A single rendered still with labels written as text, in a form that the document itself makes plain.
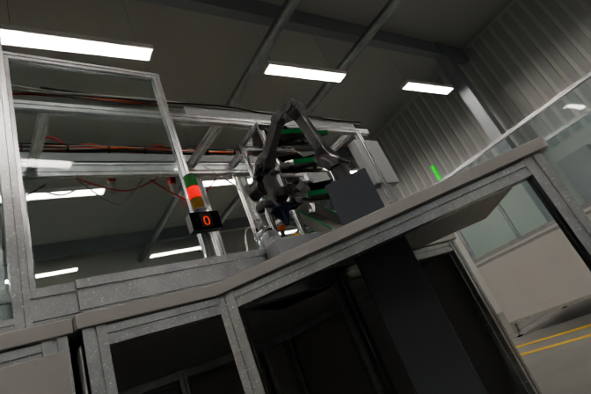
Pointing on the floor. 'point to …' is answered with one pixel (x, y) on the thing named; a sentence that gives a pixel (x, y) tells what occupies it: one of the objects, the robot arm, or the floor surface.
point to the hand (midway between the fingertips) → (285, 216)
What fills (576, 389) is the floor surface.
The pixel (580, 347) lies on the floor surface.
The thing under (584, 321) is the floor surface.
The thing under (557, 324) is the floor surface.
